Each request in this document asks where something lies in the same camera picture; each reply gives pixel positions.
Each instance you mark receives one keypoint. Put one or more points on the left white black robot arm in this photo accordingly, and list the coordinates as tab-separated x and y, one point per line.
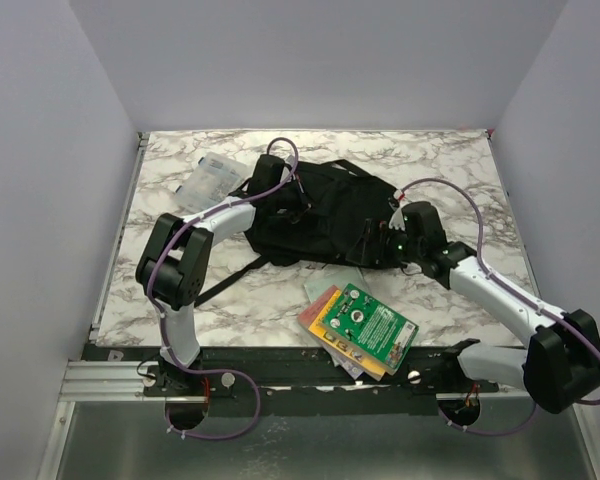
174	263

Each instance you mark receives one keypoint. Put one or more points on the black student backpack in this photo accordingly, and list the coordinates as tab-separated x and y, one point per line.
317	217

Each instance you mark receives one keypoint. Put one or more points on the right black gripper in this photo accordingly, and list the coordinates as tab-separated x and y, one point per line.
361	251

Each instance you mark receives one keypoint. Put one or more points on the green cover book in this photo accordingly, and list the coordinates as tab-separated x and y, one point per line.
375	329

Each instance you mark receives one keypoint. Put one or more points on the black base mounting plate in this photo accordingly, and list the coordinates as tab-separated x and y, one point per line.
299	381

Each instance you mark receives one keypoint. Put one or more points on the aluminium extrusion rail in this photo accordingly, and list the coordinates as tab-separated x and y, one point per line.
101	381

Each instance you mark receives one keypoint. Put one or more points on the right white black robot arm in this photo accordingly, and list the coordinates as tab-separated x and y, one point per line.
558	363

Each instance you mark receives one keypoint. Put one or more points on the thin booklet under books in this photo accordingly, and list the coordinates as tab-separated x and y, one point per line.
353	370

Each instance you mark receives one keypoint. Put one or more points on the clear plastic storage box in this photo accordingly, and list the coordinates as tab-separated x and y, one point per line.
210	182

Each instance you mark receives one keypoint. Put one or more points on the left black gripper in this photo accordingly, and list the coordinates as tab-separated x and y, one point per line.
290	201

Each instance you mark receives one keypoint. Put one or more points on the yellow cover book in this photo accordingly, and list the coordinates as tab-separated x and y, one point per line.
311	320

